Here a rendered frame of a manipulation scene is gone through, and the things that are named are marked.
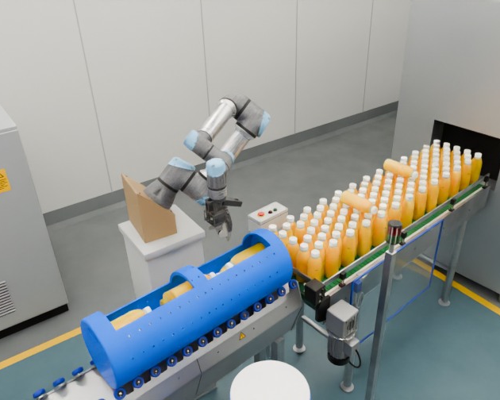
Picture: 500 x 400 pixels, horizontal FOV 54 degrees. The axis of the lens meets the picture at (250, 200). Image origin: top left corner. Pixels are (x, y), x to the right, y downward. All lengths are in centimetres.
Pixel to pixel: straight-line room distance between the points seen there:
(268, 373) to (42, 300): 220
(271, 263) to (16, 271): 195
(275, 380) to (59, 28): 337
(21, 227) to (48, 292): 56
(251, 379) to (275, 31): 414
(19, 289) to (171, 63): 244
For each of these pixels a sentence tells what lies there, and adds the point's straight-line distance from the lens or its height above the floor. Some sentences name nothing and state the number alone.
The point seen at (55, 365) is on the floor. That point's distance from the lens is 354.
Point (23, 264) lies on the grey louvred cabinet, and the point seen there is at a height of 54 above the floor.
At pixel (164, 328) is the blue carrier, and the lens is 189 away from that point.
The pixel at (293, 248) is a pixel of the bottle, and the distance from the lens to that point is 238.
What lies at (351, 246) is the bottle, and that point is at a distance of 247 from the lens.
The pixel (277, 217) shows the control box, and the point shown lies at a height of 107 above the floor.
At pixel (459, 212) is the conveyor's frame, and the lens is 326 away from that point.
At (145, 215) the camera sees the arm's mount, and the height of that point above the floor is 130.
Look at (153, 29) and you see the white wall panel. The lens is 468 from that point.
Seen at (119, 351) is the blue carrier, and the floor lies 117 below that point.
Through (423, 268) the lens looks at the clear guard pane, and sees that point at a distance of 303.
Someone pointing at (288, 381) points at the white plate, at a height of 104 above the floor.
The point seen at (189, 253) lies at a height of 105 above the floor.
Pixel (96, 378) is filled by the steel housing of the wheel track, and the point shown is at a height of 93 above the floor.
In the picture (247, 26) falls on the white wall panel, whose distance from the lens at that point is 518.
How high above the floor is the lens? 248
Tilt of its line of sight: 31 degrees down
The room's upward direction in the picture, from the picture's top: 2 degrees counter-clockwise
